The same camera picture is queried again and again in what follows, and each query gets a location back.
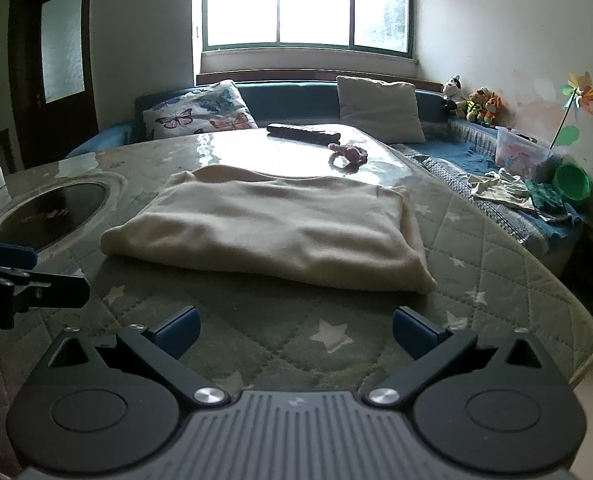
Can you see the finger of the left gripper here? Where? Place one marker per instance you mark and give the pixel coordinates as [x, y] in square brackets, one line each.
[23, 288]

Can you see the black remote control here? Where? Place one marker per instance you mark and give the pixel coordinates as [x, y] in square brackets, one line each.
[305, 134]

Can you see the orange plush toy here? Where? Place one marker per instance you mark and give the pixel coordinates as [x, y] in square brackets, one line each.
[491, 109]

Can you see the dark wooden door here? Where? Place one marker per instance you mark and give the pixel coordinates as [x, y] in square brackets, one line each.
[51, 89]

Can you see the crumpled pale cloth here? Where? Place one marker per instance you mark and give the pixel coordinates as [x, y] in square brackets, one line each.
[503, 188]

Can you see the green framed window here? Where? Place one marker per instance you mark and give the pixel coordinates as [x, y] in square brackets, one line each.
[380, 26]

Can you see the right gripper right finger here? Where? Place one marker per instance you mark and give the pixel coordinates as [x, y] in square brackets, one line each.
[454, 367]

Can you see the blue sofa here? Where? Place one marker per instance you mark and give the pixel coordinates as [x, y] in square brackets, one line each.
[452, 150]

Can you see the round black stove inset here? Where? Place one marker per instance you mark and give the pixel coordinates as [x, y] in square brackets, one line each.
[51, 216]

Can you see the butterfly print pillow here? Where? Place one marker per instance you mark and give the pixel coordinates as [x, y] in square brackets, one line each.
[218, 107]

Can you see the clear plastic storage box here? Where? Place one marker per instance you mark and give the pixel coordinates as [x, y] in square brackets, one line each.
[522, 156]

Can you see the green cloth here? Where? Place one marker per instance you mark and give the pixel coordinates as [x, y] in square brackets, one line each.
[548, 203]

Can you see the yellow green plush toy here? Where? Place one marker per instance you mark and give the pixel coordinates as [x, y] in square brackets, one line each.
[473, 108]

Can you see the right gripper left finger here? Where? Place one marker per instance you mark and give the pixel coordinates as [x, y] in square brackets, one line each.
[138, 366]

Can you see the cream knit sweater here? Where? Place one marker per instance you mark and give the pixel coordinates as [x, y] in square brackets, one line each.
[326, 231]

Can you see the black white plush toy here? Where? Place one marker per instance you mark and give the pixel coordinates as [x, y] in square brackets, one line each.
[454, 103]

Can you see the green plastic bowl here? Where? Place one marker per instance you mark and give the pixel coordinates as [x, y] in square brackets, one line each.
[572, 183]

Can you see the plain grey cushion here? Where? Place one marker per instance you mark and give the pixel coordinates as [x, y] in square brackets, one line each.
[388, 111]

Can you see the colourful pinwheel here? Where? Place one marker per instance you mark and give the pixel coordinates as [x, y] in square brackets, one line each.
[578, 92]

